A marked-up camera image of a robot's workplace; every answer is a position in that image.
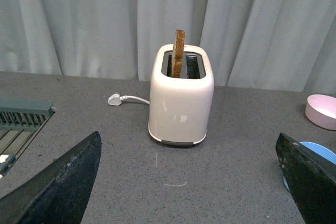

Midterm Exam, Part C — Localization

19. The toasted bread slice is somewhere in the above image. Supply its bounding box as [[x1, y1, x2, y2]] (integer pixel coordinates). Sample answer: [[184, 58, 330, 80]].
[[172, 29, 185, 78]]

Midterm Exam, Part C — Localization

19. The pink plastic bowl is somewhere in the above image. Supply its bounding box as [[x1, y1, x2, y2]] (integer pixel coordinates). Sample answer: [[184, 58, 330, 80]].
[[305, 94, 335, 131]]

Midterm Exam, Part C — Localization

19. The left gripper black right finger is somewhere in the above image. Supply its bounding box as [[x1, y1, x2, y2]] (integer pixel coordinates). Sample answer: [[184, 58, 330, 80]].
[[275, 133, 335, 223]]

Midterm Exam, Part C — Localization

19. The cream white toaster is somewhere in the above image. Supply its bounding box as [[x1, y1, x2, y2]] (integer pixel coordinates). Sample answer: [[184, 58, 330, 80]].
[[148, 44, 214, 145]]

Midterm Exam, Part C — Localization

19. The grey white curtain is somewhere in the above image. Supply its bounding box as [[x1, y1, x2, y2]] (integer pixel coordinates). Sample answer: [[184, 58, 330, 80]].
[[1, 0, 335, 93]]

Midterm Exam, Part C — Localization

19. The white toaster power cable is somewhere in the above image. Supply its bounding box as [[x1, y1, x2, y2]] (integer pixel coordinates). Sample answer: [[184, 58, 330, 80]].
[[107, 92, 151, 106]]

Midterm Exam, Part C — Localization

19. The grey green dish rack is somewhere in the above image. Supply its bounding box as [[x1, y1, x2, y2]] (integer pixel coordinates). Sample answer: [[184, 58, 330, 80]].
[[1, 98, 54, 177]]

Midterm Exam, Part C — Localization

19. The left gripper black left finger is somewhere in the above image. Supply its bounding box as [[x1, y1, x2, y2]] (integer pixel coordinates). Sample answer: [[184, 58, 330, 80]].
[[1, 131, 102, 223]]

